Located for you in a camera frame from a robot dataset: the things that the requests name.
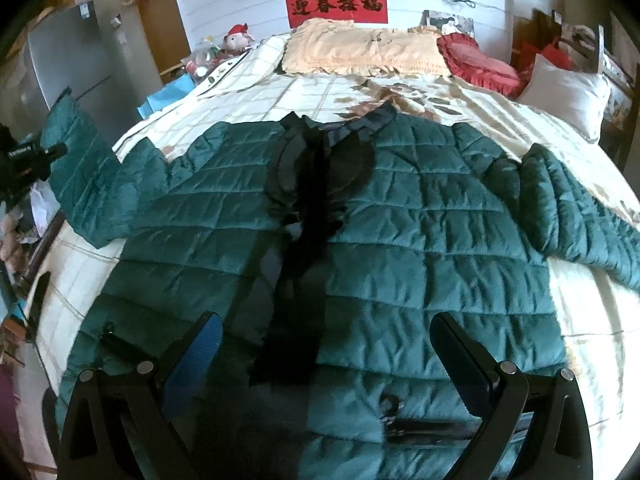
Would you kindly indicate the red banner with characters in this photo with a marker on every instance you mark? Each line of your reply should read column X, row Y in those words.
column 357, row 11

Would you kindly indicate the white plastic bag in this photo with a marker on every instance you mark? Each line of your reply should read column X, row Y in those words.
column 44, row 205

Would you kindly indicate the floral cream bed quilt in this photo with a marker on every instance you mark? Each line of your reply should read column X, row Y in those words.
column 602, row 350

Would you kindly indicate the pig plush toy red hat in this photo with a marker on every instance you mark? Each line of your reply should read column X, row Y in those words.
column 237, row 40

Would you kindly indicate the dark green quilted jacket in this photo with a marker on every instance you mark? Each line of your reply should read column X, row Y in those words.
column 325, row 251

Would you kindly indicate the red ruffled cushion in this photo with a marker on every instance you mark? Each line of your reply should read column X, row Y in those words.
column 465, row 60

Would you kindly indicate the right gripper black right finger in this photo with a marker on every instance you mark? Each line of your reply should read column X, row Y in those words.
column 492, row 391

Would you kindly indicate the blue paper bag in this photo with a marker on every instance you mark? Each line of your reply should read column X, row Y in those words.
column 170, row 93

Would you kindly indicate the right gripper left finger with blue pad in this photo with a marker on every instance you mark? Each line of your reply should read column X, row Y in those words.
column 190, row 362

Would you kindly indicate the white pillow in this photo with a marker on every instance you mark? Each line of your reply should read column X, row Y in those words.
column 580, row 99

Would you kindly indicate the wooden chair with clothes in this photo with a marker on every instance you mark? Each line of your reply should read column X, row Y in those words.
column 621, row 114

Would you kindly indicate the grey refrigerator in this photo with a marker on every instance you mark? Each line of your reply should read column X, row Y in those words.
column 69, row 50

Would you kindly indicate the peach ruffled pillow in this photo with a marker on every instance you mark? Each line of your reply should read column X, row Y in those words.
column 321, row 46

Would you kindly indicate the framed photo at headboard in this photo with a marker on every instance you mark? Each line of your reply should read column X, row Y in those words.
column 448, row 23

